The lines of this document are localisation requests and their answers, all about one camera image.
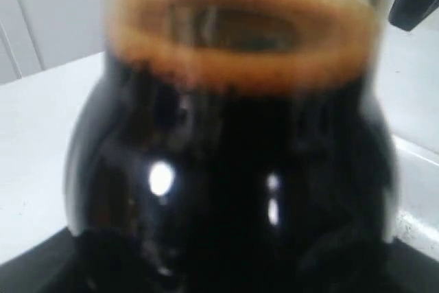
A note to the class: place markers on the white cabinet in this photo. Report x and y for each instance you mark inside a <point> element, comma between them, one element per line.
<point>42,34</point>

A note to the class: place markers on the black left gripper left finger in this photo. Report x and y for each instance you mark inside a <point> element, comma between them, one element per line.
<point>51,266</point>

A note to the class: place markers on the dark soy sauce bottle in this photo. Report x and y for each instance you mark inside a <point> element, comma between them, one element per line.
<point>234,146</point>

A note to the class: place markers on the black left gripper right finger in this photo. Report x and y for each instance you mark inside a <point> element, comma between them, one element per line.
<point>408,270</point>

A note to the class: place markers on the white square plastic tray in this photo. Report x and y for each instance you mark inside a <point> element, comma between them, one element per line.
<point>417,220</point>

